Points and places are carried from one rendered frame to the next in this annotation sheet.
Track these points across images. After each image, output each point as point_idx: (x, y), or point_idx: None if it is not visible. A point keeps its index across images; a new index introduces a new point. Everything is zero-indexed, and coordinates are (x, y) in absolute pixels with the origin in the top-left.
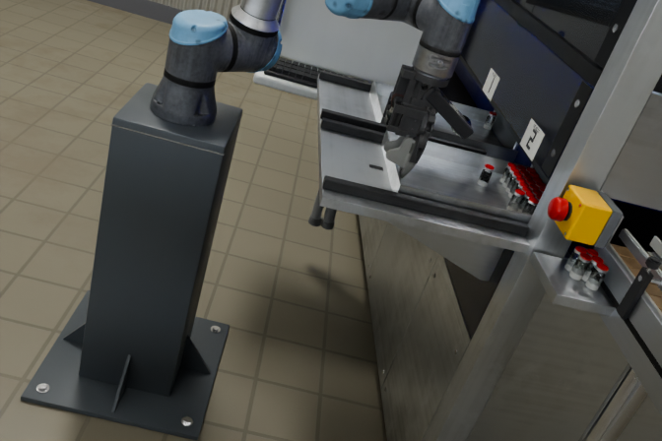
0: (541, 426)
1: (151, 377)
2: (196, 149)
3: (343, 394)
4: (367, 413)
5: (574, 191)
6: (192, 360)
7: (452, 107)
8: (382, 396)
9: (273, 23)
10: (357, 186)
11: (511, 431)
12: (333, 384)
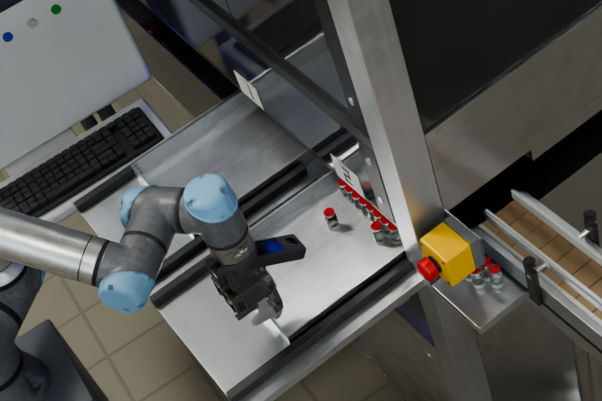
0: (541, 343)
1: None
2: None
3: (349, 400)
4: (386, 397)
5: (429, 247)
6: None
7: (274, 252)
8: (387, 379)
9: None
10: (258, 377)
11: (522, 367)
12: (332, 399)
